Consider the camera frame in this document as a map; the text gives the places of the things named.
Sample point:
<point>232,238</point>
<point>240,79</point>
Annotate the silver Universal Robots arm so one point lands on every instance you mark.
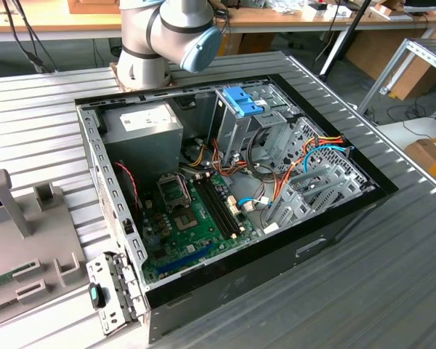
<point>174,22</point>

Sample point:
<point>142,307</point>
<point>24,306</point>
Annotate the silver disk bay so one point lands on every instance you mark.
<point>298,214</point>

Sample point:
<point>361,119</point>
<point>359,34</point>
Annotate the black RAM slot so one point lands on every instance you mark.
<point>215,208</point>
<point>224,204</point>

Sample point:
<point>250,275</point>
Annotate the silver drive cage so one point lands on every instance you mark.
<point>232,131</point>

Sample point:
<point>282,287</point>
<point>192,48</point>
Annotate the CPU socket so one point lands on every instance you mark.
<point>184,219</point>

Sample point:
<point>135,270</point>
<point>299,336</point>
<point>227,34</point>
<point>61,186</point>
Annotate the blue plastic drive latch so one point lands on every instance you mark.
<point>240,102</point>

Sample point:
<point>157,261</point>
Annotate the green motherboard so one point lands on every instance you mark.
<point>174,240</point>

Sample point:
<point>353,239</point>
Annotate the grey power supply unit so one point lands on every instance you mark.
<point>141,152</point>

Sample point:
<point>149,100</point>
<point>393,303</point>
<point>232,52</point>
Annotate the blue expansion slot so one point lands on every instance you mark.
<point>185,258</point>

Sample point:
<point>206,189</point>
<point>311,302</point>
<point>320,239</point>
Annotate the black open PC case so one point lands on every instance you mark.
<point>240,287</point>

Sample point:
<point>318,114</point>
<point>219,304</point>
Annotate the brown box under desk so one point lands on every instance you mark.
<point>258,43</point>

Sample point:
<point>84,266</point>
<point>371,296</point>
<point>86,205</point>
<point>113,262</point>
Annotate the light wooden desk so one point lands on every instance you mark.
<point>58,22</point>
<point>269,22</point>

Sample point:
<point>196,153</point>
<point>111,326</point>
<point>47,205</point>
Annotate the grey parts rack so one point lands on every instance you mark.
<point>40,232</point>

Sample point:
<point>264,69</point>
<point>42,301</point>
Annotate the black stand pole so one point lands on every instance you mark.
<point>352,25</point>

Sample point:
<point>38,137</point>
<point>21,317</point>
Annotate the white low table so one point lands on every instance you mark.
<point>421,127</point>

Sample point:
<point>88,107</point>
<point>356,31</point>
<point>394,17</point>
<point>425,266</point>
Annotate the brown cardboard box yellow tape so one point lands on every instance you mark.
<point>428,160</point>

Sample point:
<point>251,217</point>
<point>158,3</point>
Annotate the small brown box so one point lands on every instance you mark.
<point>91,5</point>

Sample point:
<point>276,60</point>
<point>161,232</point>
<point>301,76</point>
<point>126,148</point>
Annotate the wooden block stand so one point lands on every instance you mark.
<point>385,11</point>

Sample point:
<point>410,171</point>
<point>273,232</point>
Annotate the green RAM stick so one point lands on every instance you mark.
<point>7,278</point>

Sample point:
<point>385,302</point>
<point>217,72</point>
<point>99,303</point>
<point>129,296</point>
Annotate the black monitor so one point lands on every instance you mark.
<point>425,5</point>

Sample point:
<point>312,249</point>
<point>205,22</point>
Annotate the square brown base plate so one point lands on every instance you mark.
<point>121,87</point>

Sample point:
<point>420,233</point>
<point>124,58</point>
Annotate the silver slot cover bracket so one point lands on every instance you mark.
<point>94,269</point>

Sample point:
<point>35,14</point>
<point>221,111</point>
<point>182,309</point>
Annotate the aluminium frame rack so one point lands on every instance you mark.
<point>386,74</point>

